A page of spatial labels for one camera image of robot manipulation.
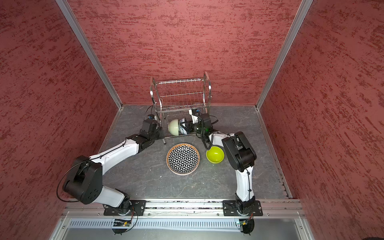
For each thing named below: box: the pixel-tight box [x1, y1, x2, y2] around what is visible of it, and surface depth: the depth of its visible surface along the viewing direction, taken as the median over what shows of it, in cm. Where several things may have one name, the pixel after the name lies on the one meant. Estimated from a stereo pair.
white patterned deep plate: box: [166, 143, 201, 176], surface depth 91 cm
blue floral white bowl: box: [179, 119, 188, 135], surface depth 94 cm
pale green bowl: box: [169, 119, 179, 136], surface depth 94 cm
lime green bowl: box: [205, 146, 225, 164], surface depth 91 cm
